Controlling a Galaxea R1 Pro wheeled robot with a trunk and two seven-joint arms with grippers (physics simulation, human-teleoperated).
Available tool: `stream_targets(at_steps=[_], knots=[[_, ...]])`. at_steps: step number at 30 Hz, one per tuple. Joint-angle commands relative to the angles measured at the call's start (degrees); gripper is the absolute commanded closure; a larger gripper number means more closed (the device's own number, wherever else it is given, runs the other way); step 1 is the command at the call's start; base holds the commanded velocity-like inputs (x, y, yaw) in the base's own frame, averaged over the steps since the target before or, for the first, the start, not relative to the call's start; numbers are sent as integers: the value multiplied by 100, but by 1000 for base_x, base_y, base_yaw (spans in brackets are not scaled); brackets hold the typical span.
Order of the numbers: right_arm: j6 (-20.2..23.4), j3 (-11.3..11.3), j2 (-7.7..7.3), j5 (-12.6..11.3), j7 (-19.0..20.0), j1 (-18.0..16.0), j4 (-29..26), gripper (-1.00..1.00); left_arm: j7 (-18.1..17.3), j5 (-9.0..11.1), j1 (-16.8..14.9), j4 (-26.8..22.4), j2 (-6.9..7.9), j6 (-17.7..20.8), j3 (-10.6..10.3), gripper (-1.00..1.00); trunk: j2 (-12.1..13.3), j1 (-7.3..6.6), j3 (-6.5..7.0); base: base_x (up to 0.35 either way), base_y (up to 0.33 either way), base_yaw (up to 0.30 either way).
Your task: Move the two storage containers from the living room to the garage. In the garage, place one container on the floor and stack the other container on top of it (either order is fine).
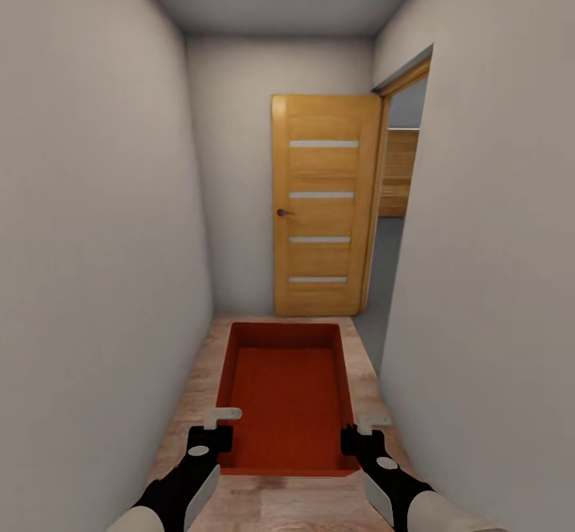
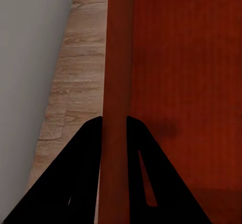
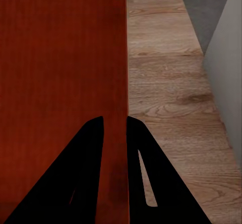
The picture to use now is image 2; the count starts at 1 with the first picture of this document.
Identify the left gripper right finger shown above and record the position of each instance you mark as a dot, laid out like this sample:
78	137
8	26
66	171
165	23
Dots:
176	204

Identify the storage box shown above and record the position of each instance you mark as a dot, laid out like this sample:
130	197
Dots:
175	65

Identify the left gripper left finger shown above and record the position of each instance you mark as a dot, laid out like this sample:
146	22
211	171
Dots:
66	192

